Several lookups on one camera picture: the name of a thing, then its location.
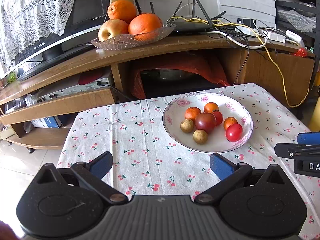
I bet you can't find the front large orange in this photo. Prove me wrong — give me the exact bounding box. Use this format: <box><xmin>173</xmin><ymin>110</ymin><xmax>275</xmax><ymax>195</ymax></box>
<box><xmin>128</xmin><ymin>13</ymin><xmax>163</xmax><ymax>41</ymax></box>

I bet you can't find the red cloth in cabinet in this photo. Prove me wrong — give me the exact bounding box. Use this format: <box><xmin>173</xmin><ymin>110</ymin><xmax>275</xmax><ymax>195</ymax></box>
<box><xmin>127</xmin><ymin>51</ymin><xmax>229</xmax><ymax>99</ymax></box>

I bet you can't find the white power strip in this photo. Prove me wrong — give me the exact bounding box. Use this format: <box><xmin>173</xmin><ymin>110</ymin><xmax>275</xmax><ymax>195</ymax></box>
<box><xmin>235</xmin><ymin>26</ymin><xmax>286</xmax><ymax>43</ymax></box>

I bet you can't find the wooden tv cabinet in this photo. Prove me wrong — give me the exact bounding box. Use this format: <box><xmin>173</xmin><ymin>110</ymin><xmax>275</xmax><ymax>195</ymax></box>
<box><xmin>1</xmin><ymin>35</ymin><xmax>319</xmax><ymax>150</ymax></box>

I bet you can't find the large orange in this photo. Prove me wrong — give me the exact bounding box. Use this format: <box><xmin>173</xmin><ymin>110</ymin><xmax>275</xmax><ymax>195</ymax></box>
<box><xmin>128</xmin><ymin>13</ymin><xmax>163</xmax><ymax>41</ymax></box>
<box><xmin>107</xmin><ymin>0</ymin><xmax>137</xmax><ymax>23</ymax></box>

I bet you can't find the white thick cable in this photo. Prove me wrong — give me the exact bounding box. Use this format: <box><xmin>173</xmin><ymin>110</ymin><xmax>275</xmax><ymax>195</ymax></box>
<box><xmin>206</xmin><ymin>29</ymin><xmax>267</xmax><ymax>49</ymax></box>

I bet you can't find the silver set-top box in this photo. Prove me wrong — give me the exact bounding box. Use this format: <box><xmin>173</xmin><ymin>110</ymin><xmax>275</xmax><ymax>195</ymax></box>
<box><xmin>37</xmin><ymin>69</ymin><xmax>114</xmax><ymax>102</ymax></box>

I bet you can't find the white floral ceramic bowl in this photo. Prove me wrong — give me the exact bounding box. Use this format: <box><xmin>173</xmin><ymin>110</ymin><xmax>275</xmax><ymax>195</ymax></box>
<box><xmin>162</xmin><ymin>92</ymin><xmax>253</xmax><ymax>153</ymax></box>

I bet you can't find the white lace cover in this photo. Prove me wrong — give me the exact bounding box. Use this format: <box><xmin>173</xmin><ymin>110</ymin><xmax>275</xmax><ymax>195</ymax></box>
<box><xmin>1</xmin><ymin>0</ymin><xmax>74</xmax><ymax>74</ymax></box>

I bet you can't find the cherry print tablecloth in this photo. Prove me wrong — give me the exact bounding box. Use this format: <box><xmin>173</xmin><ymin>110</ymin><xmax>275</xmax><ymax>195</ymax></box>
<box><xmin>57</xmin><ymin>83</ymin><xmax>319</xmax><ymax>239</ymax></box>

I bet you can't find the black metal shelf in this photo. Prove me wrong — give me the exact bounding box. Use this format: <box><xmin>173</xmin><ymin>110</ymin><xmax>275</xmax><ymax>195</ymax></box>
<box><xmin>276</xmin><ymin>0</ymin><xmax>319</xmax><ymax>86</ymax></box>

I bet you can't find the mandarin orange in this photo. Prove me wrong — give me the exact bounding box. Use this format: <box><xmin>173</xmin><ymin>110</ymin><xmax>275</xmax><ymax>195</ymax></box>
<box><xmin>184</xmin><ymin>107</ymin><xmax>202</xmax><ymax>122</ymax></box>
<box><xmin>203</xmin><ymin>102</ymin><xmax>219</xmax><ymax>113</ymax></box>
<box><xmin>223</xmin><ymin>116</ymin><xmax>238</xmax><ymax>131</ymax></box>

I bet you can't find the black television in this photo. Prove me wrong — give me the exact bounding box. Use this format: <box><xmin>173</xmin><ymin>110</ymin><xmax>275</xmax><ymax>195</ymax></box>
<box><xmin>1</xmin><ymin>0</ymin><xmax>110</xmax><ymax>78</ymax></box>

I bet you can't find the yellow network cable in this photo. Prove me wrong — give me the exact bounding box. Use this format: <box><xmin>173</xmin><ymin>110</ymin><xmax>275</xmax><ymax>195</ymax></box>
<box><xmin>162</xmin><ymin>0</ymin><xmax>310</xmax><ymax>108</ymax></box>

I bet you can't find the yellow red apple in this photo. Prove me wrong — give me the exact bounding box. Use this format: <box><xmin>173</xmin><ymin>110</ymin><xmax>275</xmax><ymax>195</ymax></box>
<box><xmin>98</xmin><ymin>19</ymin><xmax>129</xmax><ymax>41</ymax></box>

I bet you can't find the small red tomato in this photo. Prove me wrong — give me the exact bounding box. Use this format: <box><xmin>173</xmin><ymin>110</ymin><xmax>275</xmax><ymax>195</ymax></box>
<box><xmin>225</xmin><ymin>123</ymin><xmax>243</xmax><ymax>142</ymax></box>
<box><xmin>213</xmin><ymin>111</ymin><xmax>223</xmax><ymax>126</ymax></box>

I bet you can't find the black power adapter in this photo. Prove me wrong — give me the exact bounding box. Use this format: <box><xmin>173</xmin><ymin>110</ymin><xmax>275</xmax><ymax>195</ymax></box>
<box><xmin>237</xmin><ymin>18</ymin><xmax>254</xmax><ymax>28</ymax></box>

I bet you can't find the glass fruit dish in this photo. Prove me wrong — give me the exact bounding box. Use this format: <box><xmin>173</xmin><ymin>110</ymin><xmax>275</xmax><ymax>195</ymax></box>
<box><xmin>91</xmin><ymin>23</ymin><xmax>176</xmax><ymax>51</ymax></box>

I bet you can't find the brown kiwi fruit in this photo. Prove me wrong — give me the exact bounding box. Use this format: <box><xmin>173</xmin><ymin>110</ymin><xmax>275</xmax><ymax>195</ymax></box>
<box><xmin>193</xmin><ymin>129</ymin><xmax>208</xmax><ymax>145</ymax></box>
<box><xmin>180</xmin><ymin>119</ymin><xmax>194</xmax><ymax>133</ymax></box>

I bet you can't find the top large orange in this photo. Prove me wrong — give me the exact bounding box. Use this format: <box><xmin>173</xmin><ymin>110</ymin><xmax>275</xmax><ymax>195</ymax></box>
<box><xmin>107</xmin><ymin>0</ymin><xmax>137</xmax><ymax>23</ymax></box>

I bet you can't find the small red ornament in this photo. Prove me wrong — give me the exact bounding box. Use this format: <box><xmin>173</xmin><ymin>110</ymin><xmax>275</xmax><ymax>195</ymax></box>
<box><xmin>291</xmin><ymin>47</ymin><xmax>308</xmax><ymax>57</ymax></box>

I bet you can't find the yellow trash bin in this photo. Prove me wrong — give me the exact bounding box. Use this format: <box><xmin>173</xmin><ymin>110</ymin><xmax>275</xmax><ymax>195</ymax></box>
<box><xmin>308</xmin><ymin>98</ymin><xmax>320</xmax><ymax>132</ymax></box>

